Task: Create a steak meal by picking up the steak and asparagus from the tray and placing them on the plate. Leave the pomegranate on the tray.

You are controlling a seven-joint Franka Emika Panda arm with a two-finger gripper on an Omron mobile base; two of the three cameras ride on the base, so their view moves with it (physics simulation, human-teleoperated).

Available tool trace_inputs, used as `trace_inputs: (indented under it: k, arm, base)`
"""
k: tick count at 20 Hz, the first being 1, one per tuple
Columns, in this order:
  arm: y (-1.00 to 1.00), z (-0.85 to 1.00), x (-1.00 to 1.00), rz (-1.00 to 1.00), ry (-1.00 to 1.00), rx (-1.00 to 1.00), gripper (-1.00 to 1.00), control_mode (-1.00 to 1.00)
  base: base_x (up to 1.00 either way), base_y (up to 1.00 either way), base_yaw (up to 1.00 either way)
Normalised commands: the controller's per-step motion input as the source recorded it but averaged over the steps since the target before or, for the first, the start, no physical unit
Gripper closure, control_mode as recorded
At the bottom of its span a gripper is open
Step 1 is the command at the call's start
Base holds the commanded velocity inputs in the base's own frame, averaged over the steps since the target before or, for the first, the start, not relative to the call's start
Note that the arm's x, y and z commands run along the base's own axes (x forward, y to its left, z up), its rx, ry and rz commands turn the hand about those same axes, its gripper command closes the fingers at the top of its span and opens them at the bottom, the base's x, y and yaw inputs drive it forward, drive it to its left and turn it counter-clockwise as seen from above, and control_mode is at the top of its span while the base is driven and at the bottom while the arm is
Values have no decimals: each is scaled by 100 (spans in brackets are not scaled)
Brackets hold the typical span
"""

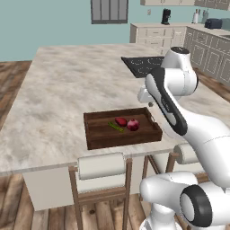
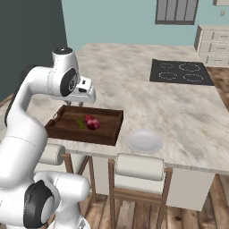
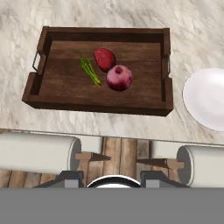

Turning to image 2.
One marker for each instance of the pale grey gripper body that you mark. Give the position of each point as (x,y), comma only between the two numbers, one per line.
(83,96)

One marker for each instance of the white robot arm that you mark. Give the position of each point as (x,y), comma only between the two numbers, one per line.
(21,143)

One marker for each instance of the reddish raw steak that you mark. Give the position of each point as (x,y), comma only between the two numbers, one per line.
(88,117)

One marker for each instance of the green asparagus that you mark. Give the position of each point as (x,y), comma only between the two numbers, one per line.
(80,122)

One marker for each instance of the dark wooden tray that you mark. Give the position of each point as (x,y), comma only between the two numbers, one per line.
(65,126)

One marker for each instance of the white round plate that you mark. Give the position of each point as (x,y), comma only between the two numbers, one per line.
(144,141)

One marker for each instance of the wooden stool with white cushion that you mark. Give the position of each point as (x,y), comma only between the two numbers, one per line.
(53,153)
(138,167)

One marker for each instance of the black hob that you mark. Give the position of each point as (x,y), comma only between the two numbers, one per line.
(179,71)

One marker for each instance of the grey framed window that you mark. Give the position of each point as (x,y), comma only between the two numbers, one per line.
(176,10)

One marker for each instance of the white island counter base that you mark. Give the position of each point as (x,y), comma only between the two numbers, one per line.
(188,188)

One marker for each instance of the beige drawer cabinet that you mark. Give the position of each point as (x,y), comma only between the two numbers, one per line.
(213,44)

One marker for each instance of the wall power outlet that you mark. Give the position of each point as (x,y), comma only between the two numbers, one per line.
(222,12)

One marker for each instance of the beige wall cabinet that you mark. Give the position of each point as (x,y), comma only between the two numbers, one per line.
(221,2)

